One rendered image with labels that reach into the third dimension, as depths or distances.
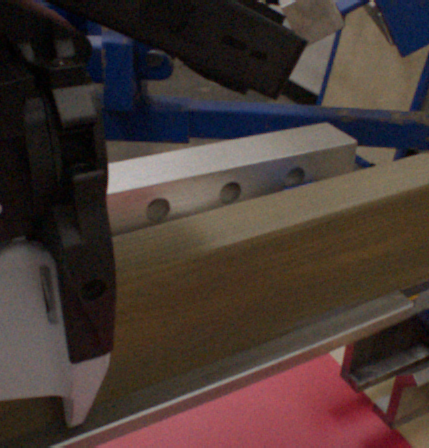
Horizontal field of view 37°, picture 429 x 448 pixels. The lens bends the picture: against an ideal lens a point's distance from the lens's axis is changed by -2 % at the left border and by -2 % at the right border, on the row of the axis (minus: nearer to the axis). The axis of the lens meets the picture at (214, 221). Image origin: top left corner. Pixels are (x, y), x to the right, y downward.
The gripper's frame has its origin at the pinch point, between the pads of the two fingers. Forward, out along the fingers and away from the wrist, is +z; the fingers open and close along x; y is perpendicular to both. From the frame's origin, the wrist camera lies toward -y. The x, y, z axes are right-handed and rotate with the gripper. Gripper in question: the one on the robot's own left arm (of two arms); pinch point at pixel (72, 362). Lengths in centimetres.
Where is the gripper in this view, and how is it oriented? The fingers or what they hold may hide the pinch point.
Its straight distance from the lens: 28.6
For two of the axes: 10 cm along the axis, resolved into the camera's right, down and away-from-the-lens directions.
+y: -8.8, 2.2, -4.2
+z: -0.4, 8.5, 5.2
